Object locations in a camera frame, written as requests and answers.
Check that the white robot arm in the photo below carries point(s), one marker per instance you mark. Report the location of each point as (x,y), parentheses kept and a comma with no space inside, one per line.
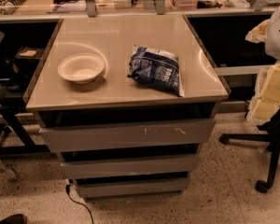
(266,101)

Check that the grey drawer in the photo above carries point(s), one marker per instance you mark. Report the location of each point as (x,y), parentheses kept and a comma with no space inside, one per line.
(124,167)
(132,187)
(140,134)

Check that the white paper bowl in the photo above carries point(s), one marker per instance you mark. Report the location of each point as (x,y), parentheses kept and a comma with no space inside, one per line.
(81,68)

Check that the black desk frame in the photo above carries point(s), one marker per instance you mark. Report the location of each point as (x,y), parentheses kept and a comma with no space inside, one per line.
(10,123)

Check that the grey top drawer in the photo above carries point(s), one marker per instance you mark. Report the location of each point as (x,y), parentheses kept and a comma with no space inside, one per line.
(140,134)

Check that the plastic water bottle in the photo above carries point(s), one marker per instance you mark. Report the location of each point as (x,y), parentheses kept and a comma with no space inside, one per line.
(7,172)

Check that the blue chip bag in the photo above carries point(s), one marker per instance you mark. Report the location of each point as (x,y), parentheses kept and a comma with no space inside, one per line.
(156,68)

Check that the grey drawer cabinet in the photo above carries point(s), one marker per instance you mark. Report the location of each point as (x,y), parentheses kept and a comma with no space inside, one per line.
(113,97)

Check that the grey middle drawer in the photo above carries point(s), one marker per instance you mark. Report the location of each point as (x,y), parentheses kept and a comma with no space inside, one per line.
(124,167)

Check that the black shoe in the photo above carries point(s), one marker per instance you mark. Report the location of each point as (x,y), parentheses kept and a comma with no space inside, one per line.
(14,219)

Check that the grey bottom drawer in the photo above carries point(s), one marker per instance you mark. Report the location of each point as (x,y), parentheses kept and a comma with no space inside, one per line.
(132,187)

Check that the black office chair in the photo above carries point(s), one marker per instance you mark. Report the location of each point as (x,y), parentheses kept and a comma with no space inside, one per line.
(272,136)

